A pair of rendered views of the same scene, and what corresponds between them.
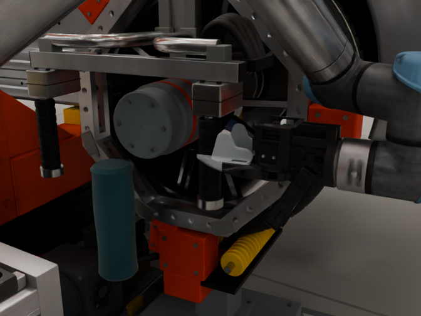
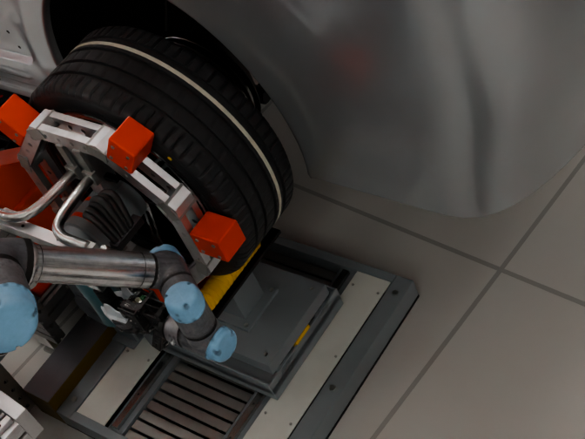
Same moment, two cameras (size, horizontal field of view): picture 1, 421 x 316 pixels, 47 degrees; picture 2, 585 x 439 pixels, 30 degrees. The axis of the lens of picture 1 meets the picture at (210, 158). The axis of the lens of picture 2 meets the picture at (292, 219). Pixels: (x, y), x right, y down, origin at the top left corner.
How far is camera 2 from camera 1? 201 cm
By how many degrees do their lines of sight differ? 35
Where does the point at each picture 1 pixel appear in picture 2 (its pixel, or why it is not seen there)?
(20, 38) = not seen: outside the picture
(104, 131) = not seen: hidden behind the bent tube
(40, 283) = (18, 421)
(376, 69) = (166, 288)
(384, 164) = (184, 341)
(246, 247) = (212, 290)
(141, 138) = not seen: hidden behind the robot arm
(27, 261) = (10, 406)
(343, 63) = (148, 283)
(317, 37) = (119, 284)
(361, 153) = (173, 332)
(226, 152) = (112, 313)
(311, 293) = (394, 226)
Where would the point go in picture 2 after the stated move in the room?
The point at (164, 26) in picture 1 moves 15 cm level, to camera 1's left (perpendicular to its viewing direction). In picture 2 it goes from (70, 165) to (15, 172)
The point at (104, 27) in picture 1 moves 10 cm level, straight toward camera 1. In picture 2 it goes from (30, 151) to (25, 180)
